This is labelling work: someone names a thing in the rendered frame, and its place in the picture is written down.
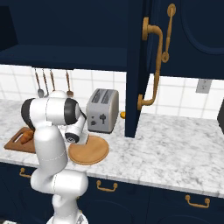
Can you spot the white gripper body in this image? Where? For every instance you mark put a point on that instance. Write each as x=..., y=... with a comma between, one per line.
x=83, y=139

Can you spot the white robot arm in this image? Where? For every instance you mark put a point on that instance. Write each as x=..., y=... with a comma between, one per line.
x=48, y=148

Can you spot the round wooden cutting board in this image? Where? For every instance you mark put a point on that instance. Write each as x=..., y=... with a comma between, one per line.
x=90, y=151

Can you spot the brown croissant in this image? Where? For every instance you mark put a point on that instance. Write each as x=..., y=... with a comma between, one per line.
x=26, y=136

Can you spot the rectangular brown wooden board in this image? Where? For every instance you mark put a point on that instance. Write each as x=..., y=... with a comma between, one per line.
x=13, y=143

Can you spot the open navy cabinet door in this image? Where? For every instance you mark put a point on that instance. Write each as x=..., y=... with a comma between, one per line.
x=134, y=73

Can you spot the closed navy cabinet door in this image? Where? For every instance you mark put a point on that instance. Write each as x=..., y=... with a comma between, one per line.
x=195, y=38

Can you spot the silver toaster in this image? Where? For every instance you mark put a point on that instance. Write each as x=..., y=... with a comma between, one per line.
x=102, y=112

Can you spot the small orange round object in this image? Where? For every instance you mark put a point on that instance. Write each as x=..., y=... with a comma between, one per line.
x=122, y=115

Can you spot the hanging brown spoon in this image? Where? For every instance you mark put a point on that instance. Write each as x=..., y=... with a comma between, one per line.
x=69, y=92

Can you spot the hanging silver spoon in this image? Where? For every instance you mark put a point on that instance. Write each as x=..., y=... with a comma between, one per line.
x=40, y=92

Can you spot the hanging thin utensil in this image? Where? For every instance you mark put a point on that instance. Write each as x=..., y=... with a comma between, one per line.
x=45, y=81

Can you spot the navy drawer front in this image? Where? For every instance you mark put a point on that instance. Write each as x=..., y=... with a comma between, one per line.
x=116, y=204
x=11, y=198
x=186, y=210

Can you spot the dark appliance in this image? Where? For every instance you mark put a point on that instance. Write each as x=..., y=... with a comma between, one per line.
x=221, y=116

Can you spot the open navy wall cabinet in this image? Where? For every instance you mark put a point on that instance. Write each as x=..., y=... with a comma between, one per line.
x=64, y=35

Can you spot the grey wall outlet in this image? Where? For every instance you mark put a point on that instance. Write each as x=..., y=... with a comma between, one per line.
x=203, y=86

